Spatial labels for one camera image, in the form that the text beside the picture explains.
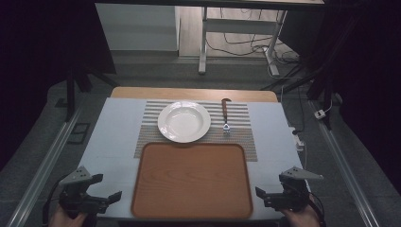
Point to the black floor frame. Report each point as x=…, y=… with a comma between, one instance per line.
x=78, y=133

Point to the aluminium rail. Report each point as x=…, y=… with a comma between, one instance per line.
x=41, y=175
x=345, y=170

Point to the white power strip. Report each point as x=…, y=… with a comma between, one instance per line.
x=320, y=114

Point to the white desk frame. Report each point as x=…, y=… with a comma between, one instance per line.
x=239, y=26

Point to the black stand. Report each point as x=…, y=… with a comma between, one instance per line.
x=74, y=78
x=318, y=82

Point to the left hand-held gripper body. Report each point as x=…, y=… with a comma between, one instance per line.
x=75, y=197

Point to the brown wooden tray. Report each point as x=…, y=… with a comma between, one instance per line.
x=192, y=181

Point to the white cabinet panel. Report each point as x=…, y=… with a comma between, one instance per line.
x=137, y=26

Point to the white round plate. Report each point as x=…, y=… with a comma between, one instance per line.
x=184, y=121

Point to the person's right hand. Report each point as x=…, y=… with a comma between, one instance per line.
x=299, y=219

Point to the striped woven placemat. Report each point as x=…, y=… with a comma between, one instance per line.
x=242, y=142

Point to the pale blue table cover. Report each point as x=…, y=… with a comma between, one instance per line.
x=116, y=138

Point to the person's left hand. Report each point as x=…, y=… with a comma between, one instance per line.
x=64, y=220

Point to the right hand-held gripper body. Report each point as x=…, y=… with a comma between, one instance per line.
x=293, y=195

